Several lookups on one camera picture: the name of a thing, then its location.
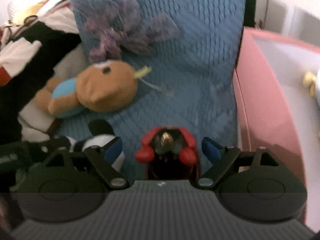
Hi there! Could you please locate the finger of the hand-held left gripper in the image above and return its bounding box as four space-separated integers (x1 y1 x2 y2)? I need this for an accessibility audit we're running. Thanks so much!
32 136 83 156

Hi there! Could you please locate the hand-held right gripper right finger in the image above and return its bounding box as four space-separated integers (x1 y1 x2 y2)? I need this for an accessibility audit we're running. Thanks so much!
195 137 279 189

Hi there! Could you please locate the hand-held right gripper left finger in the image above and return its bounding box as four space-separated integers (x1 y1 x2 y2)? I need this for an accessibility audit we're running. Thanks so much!
44 136 129 189

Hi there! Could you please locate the black and white soft toy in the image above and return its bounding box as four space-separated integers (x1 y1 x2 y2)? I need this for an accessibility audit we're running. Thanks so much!
82 119 126 172

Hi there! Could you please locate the red and black toy figure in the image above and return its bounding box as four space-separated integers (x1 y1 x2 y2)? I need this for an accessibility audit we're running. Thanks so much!
135 126 201 180

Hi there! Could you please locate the pink cardboard box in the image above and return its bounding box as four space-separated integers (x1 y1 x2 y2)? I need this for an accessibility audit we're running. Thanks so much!
233 27 320 231

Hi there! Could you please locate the white and blue plush toy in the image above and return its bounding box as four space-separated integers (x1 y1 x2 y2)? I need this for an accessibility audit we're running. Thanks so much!
303 67 320 98

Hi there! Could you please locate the brown bear plush toy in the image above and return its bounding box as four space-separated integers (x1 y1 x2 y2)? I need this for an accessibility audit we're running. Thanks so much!
34 59 153 119

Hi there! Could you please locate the orange black white striped blanket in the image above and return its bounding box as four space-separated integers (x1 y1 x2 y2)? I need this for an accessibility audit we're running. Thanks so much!
0 0 91 143

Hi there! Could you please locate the blue textured mat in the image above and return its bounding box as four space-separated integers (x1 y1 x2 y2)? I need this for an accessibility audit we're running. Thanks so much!
57 0 246 180

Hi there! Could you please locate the purple ribbon bow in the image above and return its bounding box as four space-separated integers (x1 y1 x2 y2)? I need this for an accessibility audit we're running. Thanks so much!
71 0 181 63

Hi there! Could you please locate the yellow pillow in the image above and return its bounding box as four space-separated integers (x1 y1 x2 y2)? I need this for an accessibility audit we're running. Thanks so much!
11 2 51 24

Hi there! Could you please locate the white cabinet with black rim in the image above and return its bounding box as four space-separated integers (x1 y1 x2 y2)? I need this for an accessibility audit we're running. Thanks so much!
244 0 320 39

